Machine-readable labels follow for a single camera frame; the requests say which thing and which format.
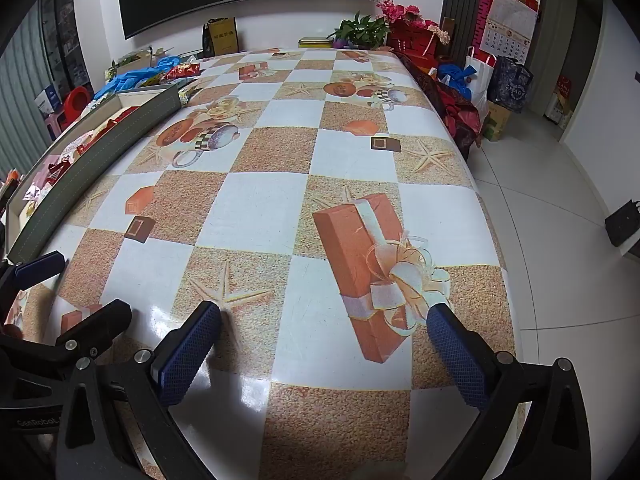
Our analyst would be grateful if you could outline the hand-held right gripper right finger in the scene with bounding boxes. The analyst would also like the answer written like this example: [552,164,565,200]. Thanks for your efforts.
[426,302,593,480]

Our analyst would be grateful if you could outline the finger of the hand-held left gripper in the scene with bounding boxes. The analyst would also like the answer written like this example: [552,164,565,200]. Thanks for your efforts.
[0,299,133,373]
[0,251,67,311]

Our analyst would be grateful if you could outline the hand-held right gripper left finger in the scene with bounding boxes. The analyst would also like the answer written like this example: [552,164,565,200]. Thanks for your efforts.
[55,301,222,480]

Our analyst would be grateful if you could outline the grey shallow box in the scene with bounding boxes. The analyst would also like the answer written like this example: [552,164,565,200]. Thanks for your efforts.
[2,82,182,263]

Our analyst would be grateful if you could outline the pink plastic stool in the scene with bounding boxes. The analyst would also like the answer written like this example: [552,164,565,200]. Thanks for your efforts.
[44,112,68,140]

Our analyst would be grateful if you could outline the white and blue carton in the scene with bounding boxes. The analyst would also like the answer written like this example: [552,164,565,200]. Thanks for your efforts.
[34,82,62,117]

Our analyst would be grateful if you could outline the red plastic chair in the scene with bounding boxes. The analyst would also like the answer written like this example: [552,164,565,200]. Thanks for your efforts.
[59,86,93,123]

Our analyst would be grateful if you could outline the grey curtain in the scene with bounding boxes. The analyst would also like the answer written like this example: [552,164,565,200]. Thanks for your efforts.
[0,0,56,181]

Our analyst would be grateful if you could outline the blue rubber gloves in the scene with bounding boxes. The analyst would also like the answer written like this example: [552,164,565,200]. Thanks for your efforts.
[94,56,178,100]

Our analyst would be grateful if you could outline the open cardboard box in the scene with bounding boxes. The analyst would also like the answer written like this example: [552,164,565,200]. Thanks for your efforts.
[111,47,168,70]

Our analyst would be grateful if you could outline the green cardboard box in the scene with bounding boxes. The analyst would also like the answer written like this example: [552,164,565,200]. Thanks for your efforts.
[481,101,512,142]

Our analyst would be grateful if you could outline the small red snack packet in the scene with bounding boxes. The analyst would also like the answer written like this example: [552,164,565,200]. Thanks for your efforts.
[160,62,202,83]

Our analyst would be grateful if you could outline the glass display cabinet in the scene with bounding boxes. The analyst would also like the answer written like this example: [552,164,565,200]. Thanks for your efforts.
[39,0,93,91]

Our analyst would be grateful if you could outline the dark red cloth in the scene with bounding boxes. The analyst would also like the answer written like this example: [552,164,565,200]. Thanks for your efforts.
[397,52,483,148]

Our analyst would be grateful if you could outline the blue plastic bag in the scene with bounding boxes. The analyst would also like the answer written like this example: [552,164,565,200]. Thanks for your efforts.
[437,64,476,101]

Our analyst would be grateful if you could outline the dark blue patterned bag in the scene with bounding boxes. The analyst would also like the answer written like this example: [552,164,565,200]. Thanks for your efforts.
[487,56,535,113]

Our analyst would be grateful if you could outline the white paper bag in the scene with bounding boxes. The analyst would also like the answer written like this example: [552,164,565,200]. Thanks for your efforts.
[462,46,500,103]

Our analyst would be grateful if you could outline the yellow and black paper bag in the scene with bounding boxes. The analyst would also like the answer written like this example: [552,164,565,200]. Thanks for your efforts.
[202,16,239,58]

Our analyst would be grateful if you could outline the red gift box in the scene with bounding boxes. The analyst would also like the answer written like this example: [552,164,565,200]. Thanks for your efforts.
[389,21,441,58]

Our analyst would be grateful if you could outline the green potted plant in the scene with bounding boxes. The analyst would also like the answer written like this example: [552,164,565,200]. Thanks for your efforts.
[327,11,392,51]

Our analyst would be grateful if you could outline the pink artificial flowers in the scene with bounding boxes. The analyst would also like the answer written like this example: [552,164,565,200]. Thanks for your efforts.
[372,0,452,45]

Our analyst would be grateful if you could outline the wall calendar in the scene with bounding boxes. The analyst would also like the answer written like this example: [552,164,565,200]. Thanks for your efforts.
[479,0,540,63]

